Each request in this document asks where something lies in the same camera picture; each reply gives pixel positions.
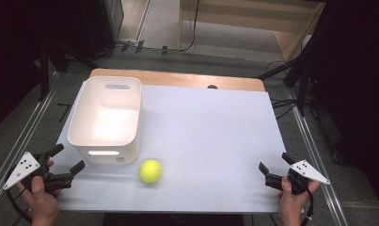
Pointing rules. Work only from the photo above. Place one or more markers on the black curtain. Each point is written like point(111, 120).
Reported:
point(356, 78)

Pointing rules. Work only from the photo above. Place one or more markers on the person's right hand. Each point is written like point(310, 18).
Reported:
point(290, 202)

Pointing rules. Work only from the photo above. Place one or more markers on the person's left hand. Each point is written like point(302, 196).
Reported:
point(43, 202)

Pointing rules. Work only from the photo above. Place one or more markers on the yellow tennis ball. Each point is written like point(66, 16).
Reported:
point(150, 171)

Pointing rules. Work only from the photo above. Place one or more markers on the white table mat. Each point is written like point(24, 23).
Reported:
point(209, 141)

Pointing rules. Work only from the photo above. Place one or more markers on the wooden table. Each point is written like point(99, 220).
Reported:
point(177, 79)

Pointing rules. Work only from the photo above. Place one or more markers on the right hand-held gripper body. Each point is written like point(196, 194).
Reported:
point(304, 171)

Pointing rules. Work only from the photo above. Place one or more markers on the black tripod stand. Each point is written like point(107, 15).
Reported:
point(300, 78)

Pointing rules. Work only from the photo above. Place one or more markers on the dark cabinet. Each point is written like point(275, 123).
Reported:
point(61, 22)

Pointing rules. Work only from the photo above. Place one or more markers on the black metal stand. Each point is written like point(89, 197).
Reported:
point(44, 72)

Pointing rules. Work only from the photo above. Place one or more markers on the light wooden furniture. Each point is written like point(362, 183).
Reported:
point(240, 19)

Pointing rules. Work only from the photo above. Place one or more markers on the white plastic bin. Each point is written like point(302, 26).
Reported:
point(105, 125)

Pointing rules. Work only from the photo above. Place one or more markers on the metal floor rail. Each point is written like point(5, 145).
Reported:
point(318, 163)
point(18, 147)

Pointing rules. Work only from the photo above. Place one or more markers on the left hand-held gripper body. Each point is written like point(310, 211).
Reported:
point(22, 169)

